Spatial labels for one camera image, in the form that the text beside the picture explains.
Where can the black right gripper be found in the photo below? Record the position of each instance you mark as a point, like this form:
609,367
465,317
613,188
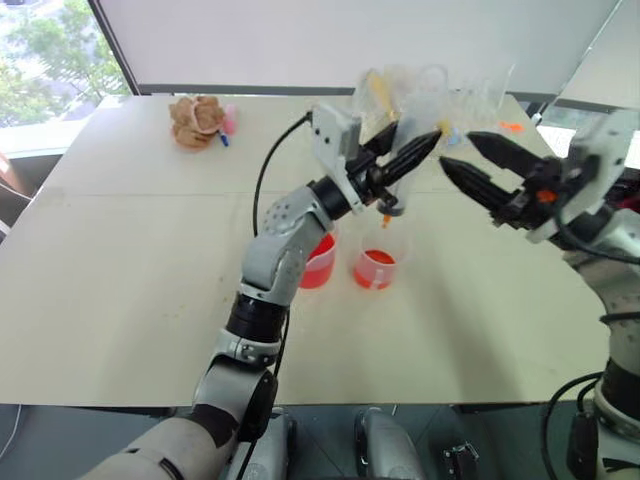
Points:
535,200

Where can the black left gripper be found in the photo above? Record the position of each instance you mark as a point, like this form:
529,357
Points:
367,175

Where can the clear syringe with orange tip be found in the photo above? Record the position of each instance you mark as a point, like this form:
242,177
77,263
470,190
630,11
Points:
385,219

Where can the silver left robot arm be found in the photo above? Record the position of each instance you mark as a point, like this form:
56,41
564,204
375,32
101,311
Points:
280,240

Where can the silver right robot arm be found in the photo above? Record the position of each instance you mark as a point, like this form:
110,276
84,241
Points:
620,350

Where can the clear plastic measuring cup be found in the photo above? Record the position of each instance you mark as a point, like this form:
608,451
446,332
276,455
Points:
477,102

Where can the clear cup with red liquid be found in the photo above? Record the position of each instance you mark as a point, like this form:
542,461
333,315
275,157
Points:
320,270

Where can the light blue small cap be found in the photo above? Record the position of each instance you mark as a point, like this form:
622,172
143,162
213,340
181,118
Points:
453,136

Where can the small orange plastic piece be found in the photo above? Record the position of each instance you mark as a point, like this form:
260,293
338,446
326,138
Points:
511,127

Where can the clear bag with yellow stick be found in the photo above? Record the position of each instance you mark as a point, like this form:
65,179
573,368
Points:
375,100

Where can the small pink bottle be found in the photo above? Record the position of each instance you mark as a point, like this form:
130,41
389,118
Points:
230,119

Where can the blue marker pen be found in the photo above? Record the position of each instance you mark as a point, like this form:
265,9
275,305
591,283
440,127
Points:
224,138

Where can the brown lumpy model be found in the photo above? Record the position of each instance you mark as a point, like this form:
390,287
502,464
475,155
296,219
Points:
195,122

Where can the grey rounded robot leg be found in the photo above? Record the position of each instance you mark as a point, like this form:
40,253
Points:
385,442
270,445

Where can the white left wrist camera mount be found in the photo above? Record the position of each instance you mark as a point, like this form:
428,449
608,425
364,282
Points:
330,135

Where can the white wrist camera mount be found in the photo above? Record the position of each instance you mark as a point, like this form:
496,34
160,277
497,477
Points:
607,150
330,135

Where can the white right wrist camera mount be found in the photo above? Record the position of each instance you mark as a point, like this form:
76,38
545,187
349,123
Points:
607,150

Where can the small black bracket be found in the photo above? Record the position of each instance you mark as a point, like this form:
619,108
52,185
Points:
461,459

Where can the black window frame post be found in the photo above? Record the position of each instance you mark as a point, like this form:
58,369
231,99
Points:
116,47

